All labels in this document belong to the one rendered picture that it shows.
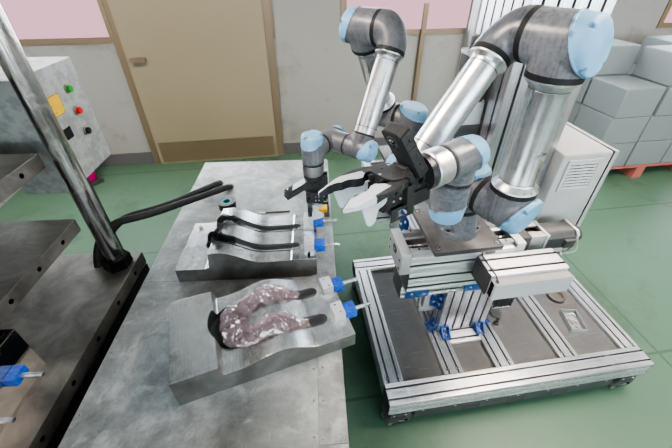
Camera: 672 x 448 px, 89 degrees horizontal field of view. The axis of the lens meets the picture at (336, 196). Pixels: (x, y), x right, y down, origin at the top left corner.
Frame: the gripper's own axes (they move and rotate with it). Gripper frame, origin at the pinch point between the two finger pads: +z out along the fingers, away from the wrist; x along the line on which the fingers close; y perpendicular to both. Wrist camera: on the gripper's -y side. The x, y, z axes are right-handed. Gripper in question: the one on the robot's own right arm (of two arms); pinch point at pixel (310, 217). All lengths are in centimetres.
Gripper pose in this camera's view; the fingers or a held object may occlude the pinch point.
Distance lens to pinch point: 133.7
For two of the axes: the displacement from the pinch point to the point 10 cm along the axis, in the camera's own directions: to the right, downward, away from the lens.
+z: 0.0, 8.2, 5.7
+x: -0.6, -5.7, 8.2
